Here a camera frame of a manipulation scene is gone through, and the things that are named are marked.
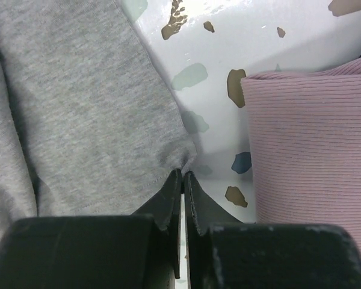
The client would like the pink tank top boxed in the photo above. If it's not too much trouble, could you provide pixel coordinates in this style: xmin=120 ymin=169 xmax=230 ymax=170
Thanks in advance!
xmin=241 ymin=58 xmax=361 ymax=238

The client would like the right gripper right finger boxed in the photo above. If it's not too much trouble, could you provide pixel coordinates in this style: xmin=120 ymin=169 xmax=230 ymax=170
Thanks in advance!
xmin=184 ymin=172 xmax=361 ymax=288

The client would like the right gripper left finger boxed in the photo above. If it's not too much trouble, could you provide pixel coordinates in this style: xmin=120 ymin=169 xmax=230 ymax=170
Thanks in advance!
xmin=0 ymin=170 xmax=182 ymax=288

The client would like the grey tank top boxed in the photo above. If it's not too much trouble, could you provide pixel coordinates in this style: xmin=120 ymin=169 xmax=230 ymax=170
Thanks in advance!
xmin=0 ymin=1 xmax=196 ymax=239

